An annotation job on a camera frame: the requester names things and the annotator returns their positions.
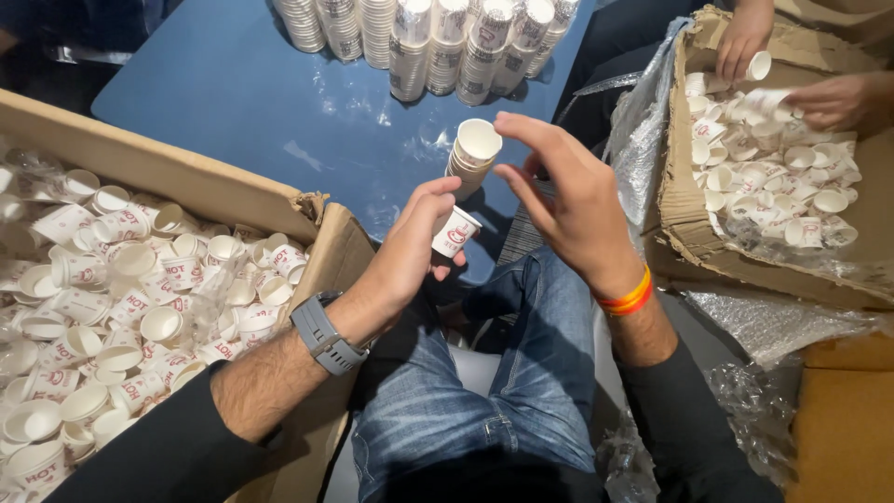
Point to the orange and yellow wristband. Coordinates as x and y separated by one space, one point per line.
628 300

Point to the short stack of paper cups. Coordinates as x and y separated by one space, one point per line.
478 143

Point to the nested paper cups bundle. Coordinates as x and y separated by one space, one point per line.
765 103

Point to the large cardboard box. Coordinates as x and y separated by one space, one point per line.
174 174

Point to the torn cardboard box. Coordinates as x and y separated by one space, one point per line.
681 209

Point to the pile of loose paper cups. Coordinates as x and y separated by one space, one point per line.
126 307

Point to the single printed paper cup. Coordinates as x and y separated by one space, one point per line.
454 236

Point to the grey striped cloth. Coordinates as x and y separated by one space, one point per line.
517 244

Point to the white paper cup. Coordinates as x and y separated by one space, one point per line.
758 66

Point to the person's blue jeans legs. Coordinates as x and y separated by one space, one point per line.
433 419

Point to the crumpled clear plastic wrap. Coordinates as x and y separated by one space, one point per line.
754 419

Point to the row of wrapped cup sleeves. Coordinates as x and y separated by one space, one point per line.
412 63

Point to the crinkled silver plastic sheet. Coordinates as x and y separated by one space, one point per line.
635 140

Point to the person's right hand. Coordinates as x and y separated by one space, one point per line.
580 209

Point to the person's black shirt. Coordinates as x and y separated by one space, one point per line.
503 485

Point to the person's left hand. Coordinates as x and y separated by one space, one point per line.
394 265

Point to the grey wristwatch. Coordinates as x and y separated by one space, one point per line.
325 337

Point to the person's left fingers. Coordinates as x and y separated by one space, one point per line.
433 195

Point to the heap of small paper cups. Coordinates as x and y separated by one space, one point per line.
761 181

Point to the bubble wrap sheet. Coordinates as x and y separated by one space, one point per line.
768 321

